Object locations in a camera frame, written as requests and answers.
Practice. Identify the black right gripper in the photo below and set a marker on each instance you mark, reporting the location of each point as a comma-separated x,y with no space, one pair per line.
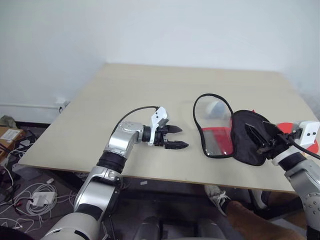
277,143

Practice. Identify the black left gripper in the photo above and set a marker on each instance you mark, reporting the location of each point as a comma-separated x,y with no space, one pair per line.
161,137

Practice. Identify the red round object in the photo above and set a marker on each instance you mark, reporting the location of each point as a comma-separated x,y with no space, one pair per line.
286,126

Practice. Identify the clear black-trimmed pouch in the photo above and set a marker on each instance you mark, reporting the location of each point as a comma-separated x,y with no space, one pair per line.
240,155

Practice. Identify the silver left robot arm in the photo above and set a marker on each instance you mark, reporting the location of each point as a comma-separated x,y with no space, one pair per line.
120,142

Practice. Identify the white black sneaker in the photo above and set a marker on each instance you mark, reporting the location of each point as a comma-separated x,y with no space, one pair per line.
217,197

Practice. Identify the brown trouser leg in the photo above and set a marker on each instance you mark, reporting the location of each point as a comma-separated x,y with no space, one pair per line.
252,222

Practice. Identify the dark rounded shape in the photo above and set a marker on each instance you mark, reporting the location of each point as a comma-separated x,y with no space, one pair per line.
150,228

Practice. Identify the white power adapter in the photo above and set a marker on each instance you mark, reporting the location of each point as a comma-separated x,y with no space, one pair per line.
43,198

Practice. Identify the brown cardboard box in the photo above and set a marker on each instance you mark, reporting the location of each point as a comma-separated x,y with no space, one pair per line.
10,135

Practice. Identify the olive green cloth bundle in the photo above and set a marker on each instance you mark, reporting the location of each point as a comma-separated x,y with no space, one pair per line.
6,121

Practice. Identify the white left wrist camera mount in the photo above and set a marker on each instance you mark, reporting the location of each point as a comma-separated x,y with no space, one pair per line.
158,116

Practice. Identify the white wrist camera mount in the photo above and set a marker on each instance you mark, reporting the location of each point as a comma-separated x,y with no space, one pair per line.
310,132
158,116

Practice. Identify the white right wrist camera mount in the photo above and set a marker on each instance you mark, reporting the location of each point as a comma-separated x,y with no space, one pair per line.
310,132

